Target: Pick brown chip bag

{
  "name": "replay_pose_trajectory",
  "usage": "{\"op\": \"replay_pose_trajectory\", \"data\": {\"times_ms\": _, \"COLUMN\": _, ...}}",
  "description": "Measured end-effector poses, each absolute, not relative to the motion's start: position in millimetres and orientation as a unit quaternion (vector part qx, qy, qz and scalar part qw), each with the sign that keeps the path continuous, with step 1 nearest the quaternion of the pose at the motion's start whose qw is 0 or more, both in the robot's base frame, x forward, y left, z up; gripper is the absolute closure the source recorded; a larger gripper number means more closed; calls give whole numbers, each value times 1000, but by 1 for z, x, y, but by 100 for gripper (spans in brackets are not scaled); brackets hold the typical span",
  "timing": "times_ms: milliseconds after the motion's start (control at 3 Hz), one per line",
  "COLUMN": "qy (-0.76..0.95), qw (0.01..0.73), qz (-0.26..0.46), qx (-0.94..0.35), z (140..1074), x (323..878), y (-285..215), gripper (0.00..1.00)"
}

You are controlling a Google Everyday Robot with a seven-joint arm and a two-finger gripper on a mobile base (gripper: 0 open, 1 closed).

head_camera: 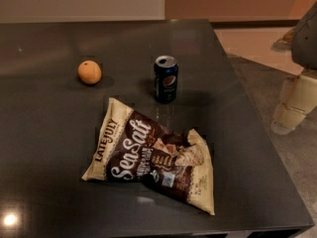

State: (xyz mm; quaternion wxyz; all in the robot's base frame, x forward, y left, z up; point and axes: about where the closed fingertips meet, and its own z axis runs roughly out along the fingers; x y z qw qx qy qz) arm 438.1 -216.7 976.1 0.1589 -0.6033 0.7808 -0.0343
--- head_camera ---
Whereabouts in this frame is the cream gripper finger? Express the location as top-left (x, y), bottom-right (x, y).
top-left (270, 72), bottom-right (317, 135)

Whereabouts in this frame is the orange fruit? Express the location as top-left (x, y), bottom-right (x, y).
top-left (77, 60), bottom-right (102, 84)

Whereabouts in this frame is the brown sea salt chip bag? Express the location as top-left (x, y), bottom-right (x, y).
top-left (82, 97), bottom-right (214, 214)

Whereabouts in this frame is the blue pepsi soda can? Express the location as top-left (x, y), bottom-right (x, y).
top-left (154, 56), bottom-right (178, 103)

